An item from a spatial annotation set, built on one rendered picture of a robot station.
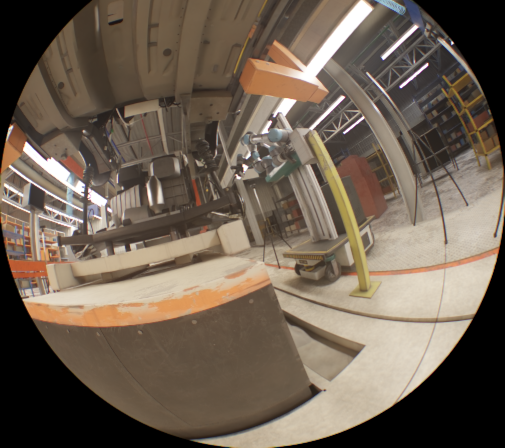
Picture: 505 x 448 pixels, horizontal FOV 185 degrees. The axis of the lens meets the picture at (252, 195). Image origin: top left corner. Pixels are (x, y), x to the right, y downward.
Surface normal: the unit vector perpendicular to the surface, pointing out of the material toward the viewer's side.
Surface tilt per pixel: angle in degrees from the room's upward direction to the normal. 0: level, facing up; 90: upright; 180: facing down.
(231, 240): 90
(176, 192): 90
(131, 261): 90
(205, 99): 180
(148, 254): 90
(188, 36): 180
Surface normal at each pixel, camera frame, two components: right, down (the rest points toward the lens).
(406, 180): -0.88, 0.22
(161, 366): 0.35, -0.32
